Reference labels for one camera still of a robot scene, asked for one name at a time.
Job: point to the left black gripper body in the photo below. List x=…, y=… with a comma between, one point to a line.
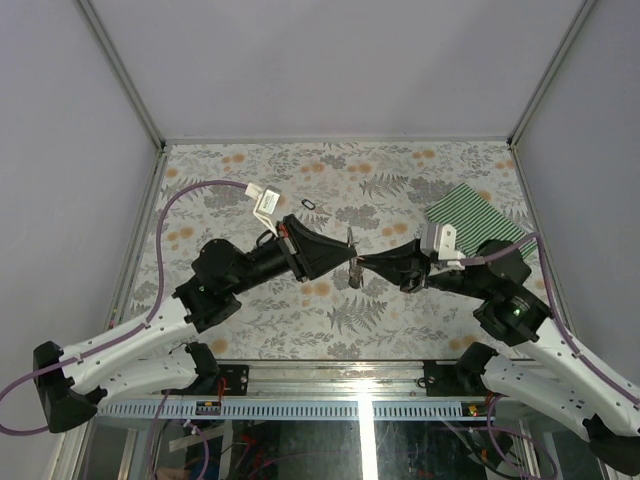
x=273, y=258

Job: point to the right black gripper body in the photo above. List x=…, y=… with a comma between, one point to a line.
x=451, y=280

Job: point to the large metal keyring with keys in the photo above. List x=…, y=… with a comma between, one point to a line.
x=355, y=272

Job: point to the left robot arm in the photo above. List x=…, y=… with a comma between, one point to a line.
x=156, y=351

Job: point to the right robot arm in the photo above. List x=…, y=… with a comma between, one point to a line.
x=583, y=393

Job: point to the green striped folded cloth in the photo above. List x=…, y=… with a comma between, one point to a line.
x=474, y=219

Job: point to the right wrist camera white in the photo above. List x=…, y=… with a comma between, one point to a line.
x=438, y=243

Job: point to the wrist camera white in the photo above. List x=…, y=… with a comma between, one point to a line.
x=266, y=200
x=438, y=243

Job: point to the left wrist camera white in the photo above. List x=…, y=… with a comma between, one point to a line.
x=266, y=200

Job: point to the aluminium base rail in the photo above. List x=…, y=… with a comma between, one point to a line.
x=344, y=380

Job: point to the white slotted cable duct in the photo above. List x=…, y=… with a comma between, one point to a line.
x=246, y=409

